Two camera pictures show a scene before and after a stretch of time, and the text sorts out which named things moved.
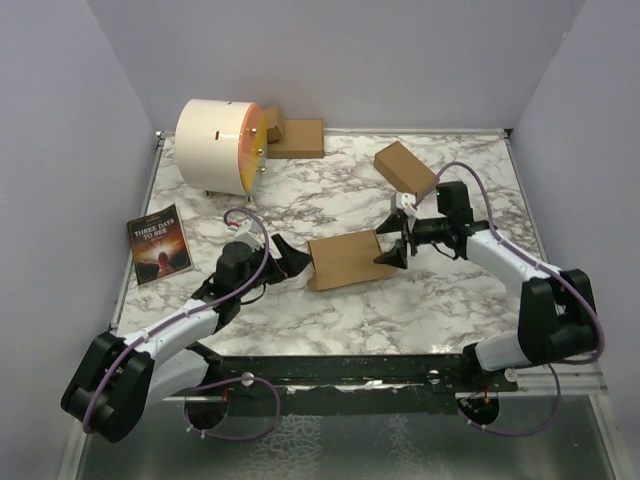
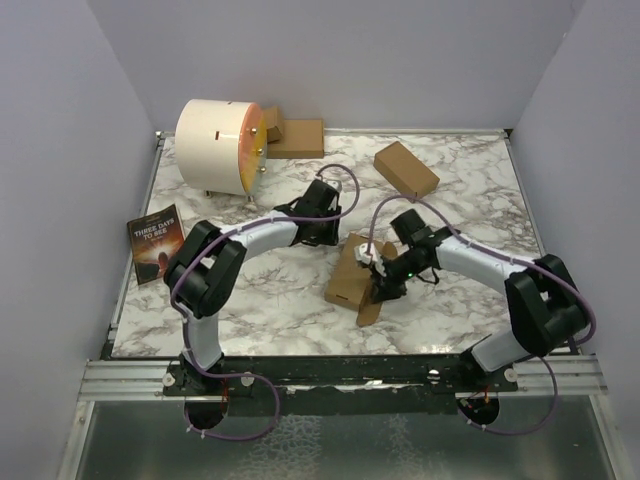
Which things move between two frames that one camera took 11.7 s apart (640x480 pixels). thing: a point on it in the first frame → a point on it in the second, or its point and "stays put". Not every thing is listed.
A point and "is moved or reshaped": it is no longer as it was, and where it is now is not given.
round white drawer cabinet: [221, 146] stays put
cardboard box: [345, 259] is moved or reshaped
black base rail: [301, 386] stays put
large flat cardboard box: [301, 139] stays put
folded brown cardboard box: [405, 170] stays put
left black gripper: [291, 263] → [330, 236]
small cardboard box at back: [274, 128] stays put
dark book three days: [160, 245] stays put
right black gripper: [398, 255] → [387, 289]
